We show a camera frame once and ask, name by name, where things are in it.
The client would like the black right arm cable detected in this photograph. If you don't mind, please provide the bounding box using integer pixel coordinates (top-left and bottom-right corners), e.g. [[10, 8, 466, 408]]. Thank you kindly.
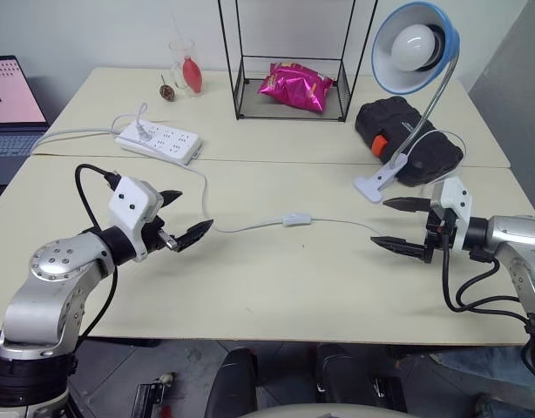
[[441, 243, 531, 324]]

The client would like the beige rounded rim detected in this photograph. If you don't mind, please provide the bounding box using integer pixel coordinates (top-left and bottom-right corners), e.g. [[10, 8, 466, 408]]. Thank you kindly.
[[234, 401, 410, 418]]

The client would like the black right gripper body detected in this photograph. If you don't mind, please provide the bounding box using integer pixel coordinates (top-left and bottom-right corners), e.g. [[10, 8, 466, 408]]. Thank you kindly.
[[423, 204, 454, 265]]

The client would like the white cable with switch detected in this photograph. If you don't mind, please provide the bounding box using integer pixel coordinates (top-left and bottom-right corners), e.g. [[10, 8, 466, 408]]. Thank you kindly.
[[112, 103, 468, 235]]

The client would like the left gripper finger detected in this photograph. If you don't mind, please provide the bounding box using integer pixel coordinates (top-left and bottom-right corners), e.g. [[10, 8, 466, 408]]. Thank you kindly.
[[175, 219, 215, 253], [159, 189, 183, 210]]

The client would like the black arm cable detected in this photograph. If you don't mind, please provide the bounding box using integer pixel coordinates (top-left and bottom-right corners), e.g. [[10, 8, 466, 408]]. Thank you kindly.
[[74, 164, 122, 349], [441, 243, 531, 324]]

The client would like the black wire frame rack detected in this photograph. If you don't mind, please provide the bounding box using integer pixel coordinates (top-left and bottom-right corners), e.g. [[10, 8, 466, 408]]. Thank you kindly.
[[217, 0, 379, 124]]

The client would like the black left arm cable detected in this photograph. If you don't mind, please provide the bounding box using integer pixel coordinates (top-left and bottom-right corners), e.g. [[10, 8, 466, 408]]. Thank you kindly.
[[74, 164, 122, 349]]

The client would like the white power strip cable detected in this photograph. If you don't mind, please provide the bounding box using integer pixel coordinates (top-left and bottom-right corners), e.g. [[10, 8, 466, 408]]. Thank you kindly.
[[30, 126, 121, 156]]

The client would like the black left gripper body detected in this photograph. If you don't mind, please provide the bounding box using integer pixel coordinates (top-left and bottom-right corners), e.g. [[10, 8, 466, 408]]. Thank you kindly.
[[143, 216, 180, 254]]

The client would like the small brown spinning top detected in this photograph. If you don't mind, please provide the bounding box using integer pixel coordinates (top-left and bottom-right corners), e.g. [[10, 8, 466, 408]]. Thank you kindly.
[[159, 74, 178, 103]]

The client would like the metal floor bracket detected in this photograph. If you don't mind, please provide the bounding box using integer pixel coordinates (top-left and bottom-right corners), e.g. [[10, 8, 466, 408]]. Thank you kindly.
[[132, 371, 177, 418]]

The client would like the blue clip-on desk lamp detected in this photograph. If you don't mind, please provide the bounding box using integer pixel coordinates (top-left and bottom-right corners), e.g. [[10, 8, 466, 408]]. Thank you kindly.
[[352, 1, 462, 204]]

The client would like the dark rounded shape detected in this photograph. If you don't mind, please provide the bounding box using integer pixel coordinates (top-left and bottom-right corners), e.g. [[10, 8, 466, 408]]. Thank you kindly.
[[204, 347, 259, 418], [315, 342, 370, 413]]

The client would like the black case with orange latch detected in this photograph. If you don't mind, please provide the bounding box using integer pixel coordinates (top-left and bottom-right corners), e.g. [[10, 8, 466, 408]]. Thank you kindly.
[[354, 97, 465, 188]]

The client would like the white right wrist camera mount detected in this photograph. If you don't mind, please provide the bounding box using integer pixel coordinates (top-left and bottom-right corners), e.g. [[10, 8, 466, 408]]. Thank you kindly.
[[430, 176, 473, 254]]

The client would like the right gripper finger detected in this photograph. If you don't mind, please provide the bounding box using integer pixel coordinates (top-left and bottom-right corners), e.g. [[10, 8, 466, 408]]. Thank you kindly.
[[382, 196, 433, 215], [369, 235, 427, 259]]

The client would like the blue jeans leg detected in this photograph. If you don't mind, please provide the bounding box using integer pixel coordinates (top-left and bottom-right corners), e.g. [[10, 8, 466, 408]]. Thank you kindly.
[[430, 346, 532, 418]]

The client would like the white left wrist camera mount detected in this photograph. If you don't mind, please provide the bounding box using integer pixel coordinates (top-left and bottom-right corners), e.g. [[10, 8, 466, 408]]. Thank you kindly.
[[108, 176, 165, 263]]

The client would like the white power strip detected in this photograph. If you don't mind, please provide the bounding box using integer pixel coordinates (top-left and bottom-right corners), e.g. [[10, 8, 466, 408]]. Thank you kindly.
[[114, 121, 204, 166]]

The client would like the clear glass cup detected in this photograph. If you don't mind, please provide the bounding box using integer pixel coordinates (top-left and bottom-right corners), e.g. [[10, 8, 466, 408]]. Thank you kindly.
[[168, 38, 200, 93]]

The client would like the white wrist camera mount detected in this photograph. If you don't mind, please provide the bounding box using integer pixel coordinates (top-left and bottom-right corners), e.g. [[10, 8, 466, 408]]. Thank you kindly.
[[108, 176, 165, 263], [430, 176, 473, 254]]

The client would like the black floor plate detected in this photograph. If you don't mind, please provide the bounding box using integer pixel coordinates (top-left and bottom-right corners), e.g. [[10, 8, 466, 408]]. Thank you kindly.
[[369, 375, 409, 413]]

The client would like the red bulb-shaped object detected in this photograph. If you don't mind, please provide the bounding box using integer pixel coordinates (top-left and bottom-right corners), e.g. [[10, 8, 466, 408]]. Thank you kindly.
[[181, 55, 206, 95]]

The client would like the pink foil snack bag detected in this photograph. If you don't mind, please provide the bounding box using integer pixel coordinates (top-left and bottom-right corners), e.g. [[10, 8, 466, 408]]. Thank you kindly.
[[257, 62, 335, 115]]

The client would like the grey laptop with pink screen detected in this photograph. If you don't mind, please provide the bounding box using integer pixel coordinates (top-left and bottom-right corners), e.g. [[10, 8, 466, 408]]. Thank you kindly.
[[0, 55, 51, 186]]

